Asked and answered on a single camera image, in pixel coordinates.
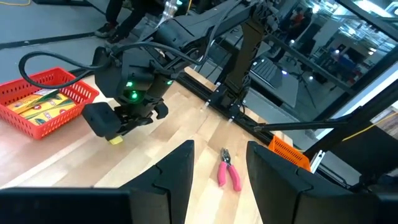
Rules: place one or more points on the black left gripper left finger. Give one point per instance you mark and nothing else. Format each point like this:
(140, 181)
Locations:
(174, 186)

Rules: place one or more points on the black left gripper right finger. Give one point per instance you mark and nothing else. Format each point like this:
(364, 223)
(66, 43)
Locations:
(273, 186)

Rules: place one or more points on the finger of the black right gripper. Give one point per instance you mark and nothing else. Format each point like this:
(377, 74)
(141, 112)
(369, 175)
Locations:
(161, 110)
(133, 124)

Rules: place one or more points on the small yellow block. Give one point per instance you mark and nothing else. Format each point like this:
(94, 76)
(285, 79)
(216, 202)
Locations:
(115, 140)

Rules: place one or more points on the yellow crayon box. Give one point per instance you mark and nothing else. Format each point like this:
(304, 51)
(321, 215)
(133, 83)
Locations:
(53, 113)
(25, 104)

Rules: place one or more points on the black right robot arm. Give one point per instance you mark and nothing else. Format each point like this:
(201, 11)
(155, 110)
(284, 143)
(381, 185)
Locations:
(245, 56)

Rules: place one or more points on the orange plastic basket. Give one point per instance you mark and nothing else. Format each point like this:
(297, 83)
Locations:
(287, 152)

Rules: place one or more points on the red plastic basket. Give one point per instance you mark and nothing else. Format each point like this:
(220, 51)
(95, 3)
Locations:
(84, 93)

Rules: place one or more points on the person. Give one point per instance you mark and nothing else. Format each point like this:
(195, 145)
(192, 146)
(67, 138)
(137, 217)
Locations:
(124, 21)

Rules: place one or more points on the black laptop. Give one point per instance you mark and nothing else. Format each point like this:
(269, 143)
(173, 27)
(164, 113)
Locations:
(267, 71)

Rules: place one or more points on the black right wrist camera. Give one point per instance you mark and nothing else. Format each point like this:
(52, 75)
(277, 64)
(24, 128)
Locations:
(99, 119)

